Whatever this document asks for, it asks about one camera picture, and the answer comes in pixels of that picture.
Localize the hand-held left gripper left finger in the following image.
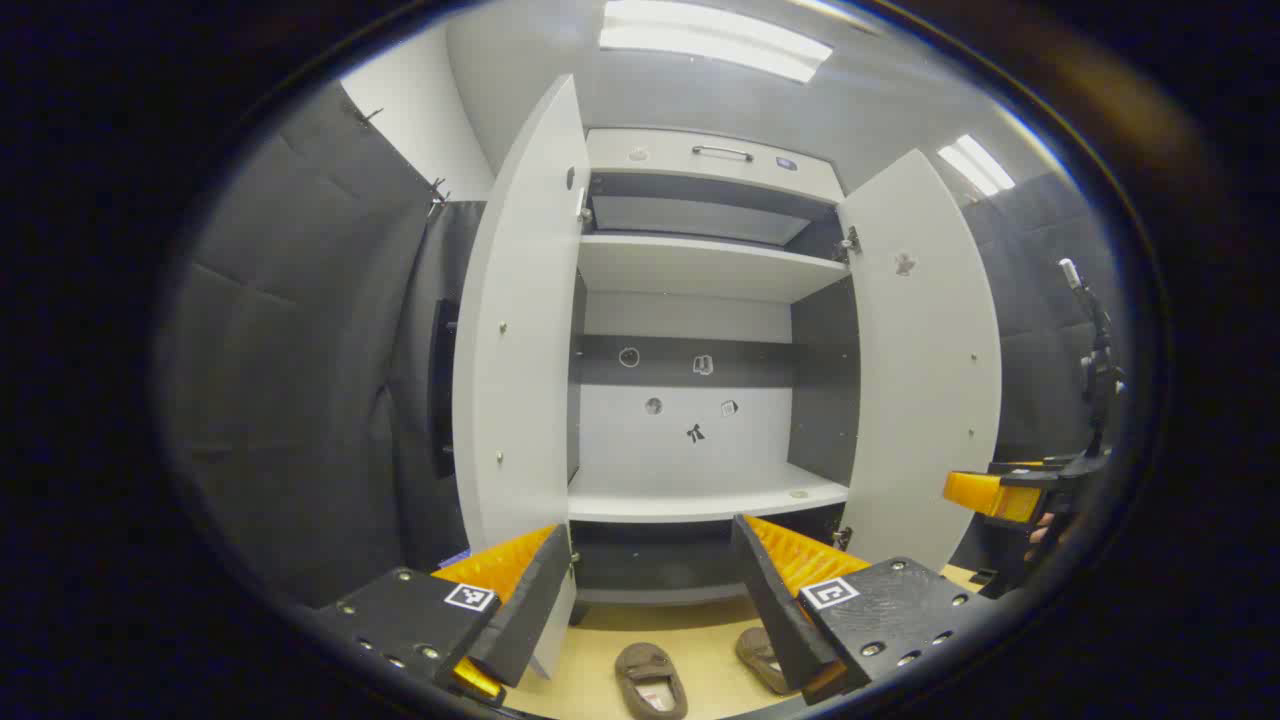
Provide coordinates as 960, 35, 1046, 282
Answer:
318, 522, 578, 708

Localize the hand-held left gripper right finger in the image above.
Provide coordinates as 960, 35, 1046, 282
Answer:
730, 513, 986, 706

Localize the brown slipper shoe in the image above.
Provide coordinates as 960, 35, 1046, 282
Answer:
735, 627, 801, 696
614, 642, 689, 720

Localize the white shoe cabinet door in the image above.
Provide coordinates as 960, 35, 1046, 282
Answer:
452, 73, 593, 681
835, 148, 1003, 573

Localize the white shoe cabinet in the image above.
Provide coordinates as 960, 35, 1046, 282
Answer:
565, 127, 861, 608

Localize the ceiling light panel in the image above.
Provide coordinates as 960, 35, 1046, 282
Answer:
937, 133, 1016, 198
598, 0, 834, 84

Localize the black backdrop cloth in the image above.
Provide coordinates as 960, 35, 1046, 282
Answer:
155, 78, 1131, 611

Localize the black door handle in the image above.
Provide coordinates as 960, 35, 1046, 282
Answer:
430, 298, 461, 479

